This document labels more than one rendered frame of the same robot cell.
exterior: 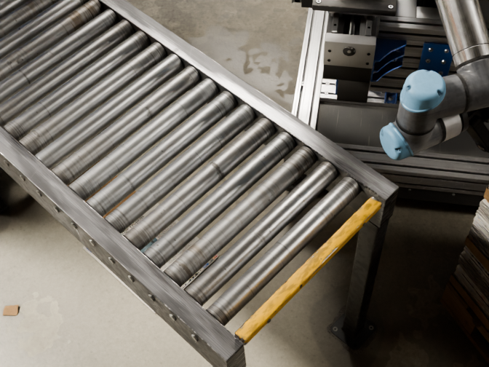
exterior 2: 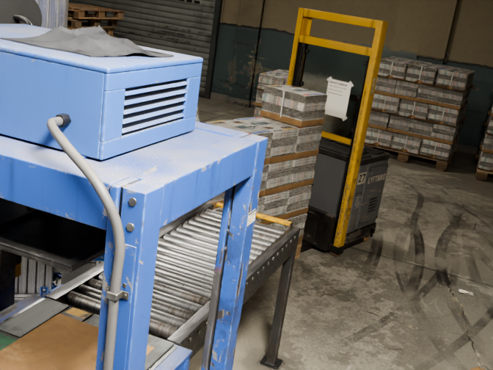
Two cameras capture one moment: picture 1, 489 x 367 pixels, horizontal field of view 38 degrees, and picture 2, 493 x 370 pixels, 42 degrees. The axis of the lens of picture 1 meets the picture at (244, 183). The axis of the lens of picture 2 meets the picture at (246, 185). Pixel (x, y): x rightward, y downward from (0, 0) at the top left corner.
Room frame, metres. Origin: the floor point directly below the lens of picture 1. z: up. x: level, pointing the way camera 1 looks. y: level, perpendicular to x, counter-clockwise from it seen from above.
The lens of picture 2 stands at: (2.22, 2.67, 1.94)
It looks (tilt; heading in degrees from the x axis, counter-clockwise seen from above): 17 degrees down; 242
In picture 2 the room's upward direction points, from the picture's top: 8 degrees clockwise
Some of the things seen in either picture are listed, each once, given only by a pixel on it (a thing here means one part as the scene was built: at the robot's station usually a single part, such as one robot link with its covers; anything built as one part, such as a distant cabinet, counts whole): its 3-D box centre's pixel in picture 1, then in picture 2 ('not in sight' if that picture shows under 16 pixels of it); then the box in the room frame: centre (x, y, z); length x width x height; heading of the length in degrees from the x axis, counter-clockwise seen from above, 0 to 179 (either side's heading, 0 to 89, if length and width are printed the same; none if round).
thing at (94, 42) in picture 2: not in sight; (92, 37); (1.86, 1.08, 1.78); 0.32 x 0.28 x 0.05; 132
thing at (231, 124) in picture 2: not in sight; (236, 143); (0.38, -1.06, 0.95); 0.38 x 0.29 x 0.23; 115
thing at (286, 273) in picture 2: not in sight; (280, 307); (0.54, 0.06, 0.34); 0.06 x 0.06 x 0.68; 42
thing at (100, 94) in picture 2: not in sight; (56, 81); (1.93, 1.00, 1.65); 0.60 x 0.45 x 0.20; 132
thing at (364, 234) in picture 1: (362, 279); not in sight; (0.87, -0.30, 0.34); 0.06 x 0.06 x 0.68; 42
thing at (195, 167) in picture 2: not in sight; (53, 137); (1.93, 1.00, 1.50); 0.94 x 0.68 x 0.10; 132
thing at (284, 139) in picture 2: not in sight; (263, 139); (0.11, -1.18, 0.95); 0.38 x 0.29 x 0.23; 114
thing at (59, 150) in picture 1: (112, 110); (194, 260); (1.18, 0.32, 0.77); 0.47 x 0.05 x 0.05; 132
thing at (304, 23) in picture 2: not in sight; (288, 118); (-0.42, -1.78, 0.97); 0.09 x 0.09 x 1.75; 24
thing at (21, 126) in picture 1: (79, 84); (180, 271); (1.28, 0.40, 0.77); 0.47 x 0.05 x 0.05; 132
